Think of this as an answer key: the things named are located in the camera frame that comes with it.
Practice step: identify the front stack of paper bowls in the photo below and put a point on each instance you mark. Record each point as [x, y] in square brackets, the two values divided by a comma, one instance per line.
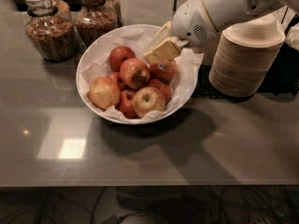
[244, 55]

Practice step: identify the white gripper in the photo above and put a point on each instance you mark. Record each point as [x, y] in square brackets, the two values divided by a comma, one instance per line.
[189, 23]

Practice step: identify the glass jar of granola right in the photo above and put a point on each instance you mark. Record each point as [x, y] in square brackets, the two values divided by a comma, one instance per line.
[95, 18]

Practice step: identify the rear stack of paper bowls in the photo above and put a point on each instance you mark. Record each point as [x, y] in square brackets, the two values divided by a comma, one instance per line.
[209, 50]

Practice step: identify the white bowl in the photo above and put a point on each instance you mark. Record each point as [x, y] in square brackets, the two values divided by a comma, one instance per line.
[102, 48]

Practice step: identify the red apple with sticker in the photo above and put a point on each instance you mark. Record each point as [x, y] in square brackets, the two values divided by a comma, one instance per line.
[163, 70]

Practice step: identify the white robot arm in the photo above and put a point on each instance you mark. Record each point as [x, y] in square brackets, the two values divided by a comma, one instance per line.
[225, 13]

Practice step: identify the dark red apple bottom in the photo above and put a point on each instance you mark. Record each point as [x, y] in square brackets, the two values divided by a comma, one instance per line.
[126, 104]

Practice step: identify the glass jar of granola left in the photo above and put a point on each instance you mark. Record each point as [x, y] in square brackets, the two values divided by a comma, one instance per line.
[50, 31]

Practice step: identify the stack of paper bowls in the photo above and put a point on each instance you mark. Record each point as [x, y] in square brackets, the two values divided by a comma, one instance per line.
[209, 50]
[244, 55]

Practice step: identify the white napkin holder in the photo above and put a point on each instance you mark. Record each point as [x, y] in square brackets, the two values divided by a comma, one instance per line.
[153, 12]

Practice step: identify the yellow-red apple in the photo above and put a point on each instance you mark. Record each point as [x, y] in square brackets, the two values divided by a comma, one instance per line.
[148, 99]
[104, 93]

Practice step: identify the yellow-red apple front left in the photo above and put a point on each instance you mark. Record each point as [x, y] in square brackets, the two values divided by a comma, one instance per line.
[104, 93]

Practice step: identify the small red apple left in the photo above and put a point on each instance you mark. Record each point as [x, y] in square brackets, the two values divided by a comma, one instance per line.
[115, 76]

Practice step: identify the glass jar of granola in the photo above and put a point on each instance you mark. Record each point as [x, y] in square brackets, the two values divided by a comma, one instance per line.
[50, 31]
[95, 18]

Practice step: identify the white paper liner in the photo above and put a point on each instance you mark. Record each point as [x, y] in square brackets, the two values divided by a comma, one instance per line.
[187, 75]

